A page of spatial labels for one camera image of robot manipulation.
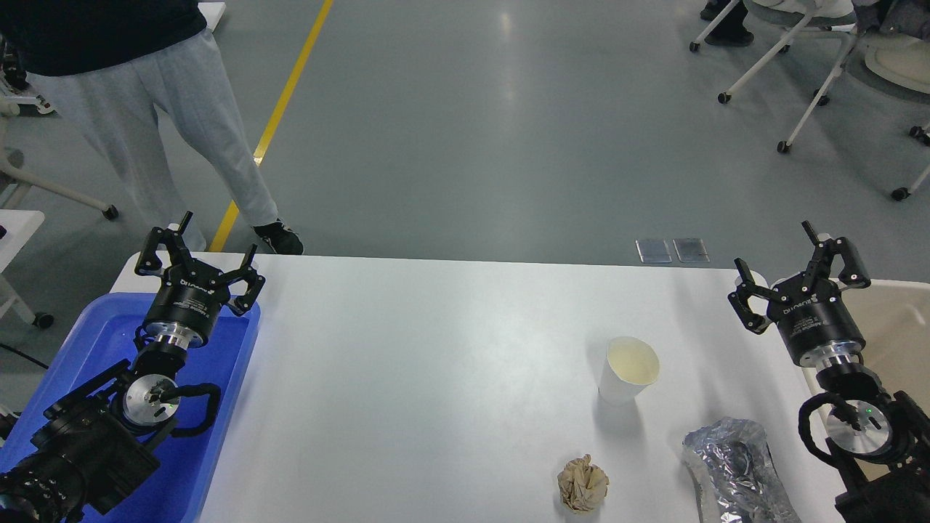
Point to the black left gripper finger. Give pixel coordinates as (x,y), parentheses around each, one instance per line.
(149,264)
(246,273)

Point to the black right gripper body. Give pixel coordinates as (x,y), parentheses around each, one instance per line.
(815,326)

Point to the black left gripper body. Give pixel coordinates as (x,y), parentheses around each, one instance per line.
(188,305)

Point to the white paper cup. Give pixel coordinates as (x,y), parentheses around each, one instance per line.
(630,366)

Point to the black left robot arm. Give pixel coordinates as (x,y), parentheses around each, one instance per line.
(97,446)

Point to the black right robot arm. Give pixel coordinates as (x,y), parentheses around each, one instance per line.
(877,441)

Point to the beige plastic bin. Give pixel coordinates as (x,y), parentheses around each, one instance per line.
(893,318)

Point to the right metal floor plate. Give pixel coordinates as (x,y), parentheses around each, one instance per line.
(691,250)

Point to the metal floor plate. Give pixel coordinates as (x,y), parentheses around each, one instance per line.
(691,250)
(653,251)

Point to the left metal floor plate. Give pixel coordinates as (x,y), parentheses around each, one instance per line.
(653,251)

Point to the white side table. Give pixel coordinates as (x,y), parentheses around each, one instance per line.
(18,227)

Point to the crumpled silver foil bag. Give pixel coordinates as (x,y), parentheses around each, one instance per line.
(734,475)

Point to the person in grey trousers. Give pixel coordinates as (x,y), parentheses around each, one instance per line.
(111,67)

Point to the crumpled brown paper ball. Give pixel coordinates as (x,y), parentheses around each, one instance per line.
(583,487)

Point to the white wheeled office chair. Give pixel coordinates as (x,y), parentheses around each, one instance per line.
(796,19)

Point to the white floor board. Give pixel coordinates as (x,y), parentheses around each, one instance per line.
(213,13)

